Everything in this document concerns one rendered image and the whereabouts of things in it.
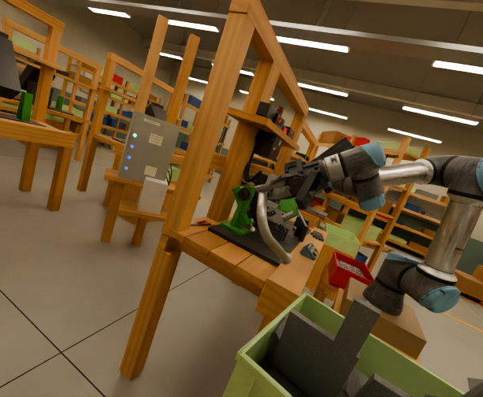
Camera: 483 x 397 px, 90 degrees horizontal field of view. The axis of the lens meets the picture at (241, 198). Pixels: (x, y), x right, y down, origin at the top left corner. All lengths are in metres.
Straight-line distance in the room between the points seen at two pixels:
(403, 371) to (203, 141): 1.03
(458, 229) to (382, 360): 0.48
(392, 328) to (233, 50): 1.25
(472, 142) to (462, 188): 10.25
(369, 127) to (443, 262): 9.86
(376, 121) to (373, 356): 10.22
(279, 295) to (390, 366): 0.39
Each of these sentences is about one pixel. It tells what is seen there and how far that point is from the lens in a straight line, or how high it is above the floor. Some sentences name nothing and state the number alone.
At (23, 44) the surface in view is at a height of 2.11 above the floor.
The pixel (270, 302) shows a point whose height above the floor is 0.81.
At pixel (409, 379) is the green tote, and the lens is 0.93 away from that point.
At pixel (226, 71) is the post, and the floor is 1.62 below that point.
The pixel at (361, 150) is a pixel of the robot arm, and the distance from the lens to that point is 0.75.
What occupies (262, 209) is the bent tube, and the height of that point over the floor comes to 1.19.
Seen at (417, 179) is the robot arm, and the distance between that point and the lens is 1.06.
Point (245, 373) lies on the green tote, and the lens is 0.58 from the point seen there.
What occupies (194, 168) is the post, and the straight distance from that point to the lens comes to 1.12.
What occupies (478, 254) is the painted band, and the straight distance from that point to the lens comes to 11.46.
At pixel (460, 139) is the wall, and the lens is 11.20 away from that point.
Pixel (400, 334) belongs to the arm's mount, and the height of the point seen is 0.91.
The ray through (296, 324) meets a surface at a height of 1.02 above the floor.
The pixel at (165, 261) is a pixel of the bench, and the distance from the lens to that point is 1.27.
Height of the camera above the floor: 1.33
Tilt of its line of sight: 10 degrees down
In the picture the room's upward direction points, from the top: 20 degrees clockwise
